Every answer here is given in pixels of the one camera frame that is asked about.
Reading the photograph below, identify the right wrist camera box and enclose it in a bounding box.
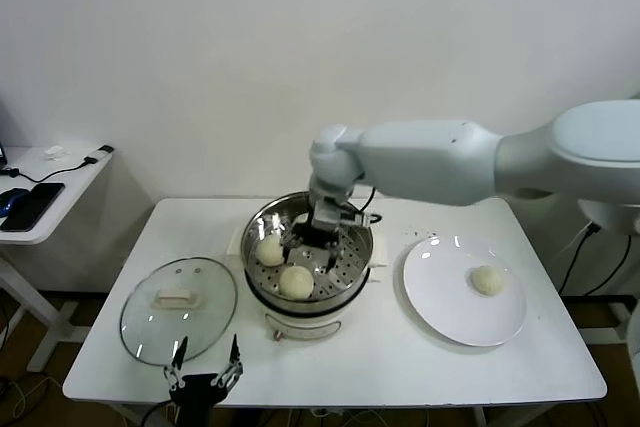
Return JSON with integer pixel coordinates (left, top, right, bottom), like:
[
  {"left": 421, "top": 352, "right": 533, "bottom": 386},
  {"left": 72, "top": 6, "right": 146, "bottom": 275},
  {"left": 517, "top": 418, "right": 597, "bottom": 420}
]
[{"left": 310, "top": 198, "right": 382, "bottom": 231}]

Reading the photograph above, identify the white electric cooker base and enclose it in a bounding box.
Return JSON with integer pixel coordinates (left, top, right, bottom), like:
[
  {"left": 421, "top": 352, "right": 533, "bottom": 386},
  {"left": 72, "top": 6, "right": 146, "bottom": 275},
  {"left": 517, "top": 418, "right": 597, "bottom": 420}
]
[{"left": 244, "top": 266, "right": 387, "bottom": 344}]

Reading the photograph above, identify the white desk with legs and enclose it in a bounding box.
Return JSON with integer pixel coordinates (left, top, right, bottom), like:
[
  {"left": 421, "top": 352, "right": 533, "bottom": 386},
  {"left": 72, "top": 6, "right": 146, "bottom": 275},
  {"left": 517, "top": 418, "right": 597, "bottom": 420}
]
[{"left": 559, "top": 234, "right": 640, "bottom": 346}]

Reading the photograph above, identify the perforated steel steamer basket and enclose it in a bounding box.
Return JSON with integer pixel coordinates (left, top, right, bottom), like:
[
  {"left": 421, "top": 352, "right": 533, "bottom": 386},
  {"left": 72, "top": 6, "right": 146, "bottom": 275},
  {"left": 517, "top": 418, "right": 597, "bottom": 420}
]
[{"left": 226, "top": 190, "right": 392, "bottom": 304}]

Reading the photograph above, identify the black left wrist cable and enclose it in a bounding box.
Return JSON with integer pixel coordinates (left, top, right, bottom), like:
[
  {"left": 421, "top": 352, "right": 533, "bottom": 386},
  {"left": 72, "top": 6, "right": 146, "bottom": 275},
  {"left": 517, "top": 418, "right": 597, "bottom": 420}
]
[{"left": 141, "top": 398, "right": 177, "bottom": 427}]

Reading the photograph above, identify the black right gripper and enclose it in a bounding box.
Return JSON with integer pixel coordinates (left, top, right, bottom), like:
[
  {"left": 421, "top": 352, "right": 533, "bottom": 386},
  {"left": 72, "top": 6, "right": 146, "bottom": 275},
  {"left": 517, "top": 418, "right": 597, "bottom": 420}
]
[{"left": 281, "top": 214, "right": 347, "bottom": 277}]

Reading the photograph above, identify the white power cable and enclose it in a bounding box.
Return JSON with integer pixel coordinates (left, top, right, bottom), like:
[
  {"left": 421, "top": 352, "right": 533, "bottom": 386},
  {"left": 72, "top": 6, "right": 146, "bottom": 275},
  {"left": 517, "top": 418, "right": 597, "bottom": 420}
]
[{"left": 549, "top": 226, "right": 594, "bottom": 268}]

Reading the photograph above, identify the white round plate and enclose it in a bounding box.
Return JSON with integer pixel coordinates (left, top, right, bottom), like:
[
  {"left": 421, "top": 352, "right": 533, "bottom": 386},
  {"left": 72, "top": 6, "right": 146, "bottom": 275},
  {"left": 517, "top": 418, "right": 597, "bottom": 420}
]
[{"left": 402, "top": 235, "right": 528, "bottom": 347}]

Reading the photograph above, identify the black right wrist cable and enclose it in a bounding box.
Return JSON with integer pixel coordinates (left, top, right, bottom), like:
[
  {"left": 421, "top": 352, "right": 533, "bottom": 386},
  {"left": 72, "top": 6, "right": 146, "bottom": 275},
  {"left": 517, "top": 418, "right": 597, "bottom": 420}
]
[{"left": 348, "top": 185, "right": 377, "bottom": 213}]

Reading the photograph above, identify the white steamed baozi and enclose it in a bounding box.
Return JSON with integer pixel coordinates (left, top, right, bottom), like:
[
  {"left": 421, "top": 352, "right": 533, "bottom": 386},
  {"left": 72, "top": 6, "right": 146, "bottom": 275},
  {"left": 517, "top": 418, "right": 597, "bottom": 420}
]
[
  {"left": 277, "top": 265, "right": 315, "bottom": 301},
  {"left": 468, "top": 265, "right": 509, "bottom": 297},
  {"left": 254, "top": 235, "right": 286, "bottom": 267}
]

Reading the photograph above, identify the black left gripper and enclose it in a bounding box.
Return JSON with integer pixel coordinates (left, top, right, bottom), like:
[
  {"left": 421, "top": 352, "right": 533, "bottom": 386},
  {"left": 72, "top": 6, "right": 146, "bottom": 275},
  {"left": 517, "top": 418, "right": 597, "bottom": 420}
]
[{"left": 162, "top": 333, "right": 245, "bottom": 407}]

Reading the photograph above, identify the small black white adapter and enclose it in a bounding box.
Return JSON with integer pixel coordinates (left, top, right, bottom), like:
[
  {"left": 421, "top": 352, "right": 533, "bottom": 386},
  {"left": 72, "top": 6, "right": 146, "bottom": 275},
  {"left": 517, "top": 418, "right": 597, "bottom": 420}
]
[{"left": 83, "top": 145, "right": 115, "bottom": 166}]

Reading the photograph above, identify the blue computer mouse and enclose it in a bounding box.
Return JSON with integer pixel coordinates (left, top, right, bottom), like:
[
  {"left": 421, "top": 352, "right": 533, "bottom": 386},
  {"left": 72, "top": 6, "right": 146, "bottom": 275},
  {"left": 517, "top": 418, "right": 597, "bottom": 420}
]
[{"left": 0, "top": 188, "right": 30, "bottom": 218}]

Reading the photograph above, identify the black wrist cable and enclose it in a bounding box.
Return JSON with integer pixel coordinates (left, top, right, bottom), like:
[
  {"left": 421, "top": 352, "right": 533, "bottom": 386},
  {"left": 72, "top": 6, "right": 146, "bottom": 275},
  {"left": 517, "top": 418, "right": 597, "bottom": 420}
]
[
  {"left": 348, "top": 185, "right": 377, "bottom": 213},
  {"left": 141, "top": 398, "right": 177, "bottom": 427}
]

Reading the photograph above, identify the black cable with plug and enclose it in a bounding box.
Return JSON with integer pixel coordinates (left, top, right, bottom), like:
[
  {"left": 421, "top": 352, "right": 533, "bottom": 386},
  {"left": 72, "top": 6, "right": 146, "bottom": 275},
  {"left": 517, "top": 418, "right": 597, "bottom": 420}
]
[{"left": 0, "top": 159, "right": 97, "bottom": 184}]

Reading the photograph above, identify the black smartphone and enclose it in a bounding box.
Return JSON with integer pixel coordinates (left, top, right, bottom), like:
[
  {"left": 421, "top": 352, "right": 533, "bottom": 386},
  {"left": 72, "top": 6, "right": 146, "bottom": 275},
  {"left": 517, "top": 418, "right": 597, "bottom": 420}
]
[{"left": 0, "top": 182, "right": 67, "bottom": 234}]

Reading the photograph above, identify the glass lid with cream handle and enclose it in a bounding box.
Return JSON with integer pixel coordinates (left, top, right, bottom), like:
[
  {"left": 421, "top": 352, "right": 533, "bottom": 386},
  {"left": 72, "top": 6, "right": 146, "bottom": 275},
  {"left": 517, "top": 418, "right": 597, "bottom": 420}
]
[{"left": 118, "top": 256, "right": 239, "bottom": 364}]

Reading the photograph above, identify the black power adapter with cable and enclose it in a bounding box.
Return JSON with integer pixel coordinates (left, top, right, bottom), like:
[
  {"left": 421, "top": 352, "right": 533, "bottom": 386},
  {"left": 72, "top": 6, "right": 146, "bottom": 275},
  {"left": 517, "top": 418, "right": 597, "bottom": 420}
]
[{"left": 557, "top": 223, "right": 633, "bottom": 297}]

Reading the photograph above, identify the white side table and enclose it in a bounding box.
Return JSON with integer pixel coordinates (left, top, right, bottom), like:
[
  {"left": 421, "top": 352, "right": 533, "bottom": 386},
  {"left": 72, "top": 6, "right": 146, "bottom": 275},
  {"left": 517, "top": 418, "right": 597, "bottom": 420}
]
[{"left": 0, "top": 146, "right": 115, "bottom": 373}]

